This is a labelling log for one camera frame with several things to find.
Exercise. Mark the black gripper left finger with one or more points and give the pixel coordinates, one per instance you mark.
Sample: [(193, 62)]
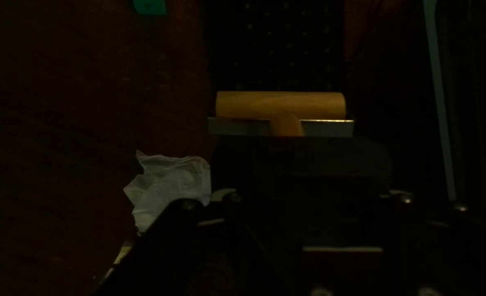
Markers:
[(198, 256)]

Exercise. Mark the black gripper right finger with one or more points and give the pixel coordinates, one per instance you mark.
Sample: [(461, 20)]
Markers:
[(417, 256)]

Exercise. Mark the crumpled white tissue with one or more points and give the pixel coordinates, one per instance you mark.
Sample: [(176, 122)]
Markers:
[(165, 181)]

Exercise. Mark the black mat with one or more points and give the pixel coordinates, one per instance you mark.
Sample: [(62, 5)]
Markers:
[(275, 43)]

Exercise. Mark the green ruler strip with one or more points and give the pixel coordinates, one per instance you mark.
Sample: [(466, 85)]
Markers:
[(150, 6)]

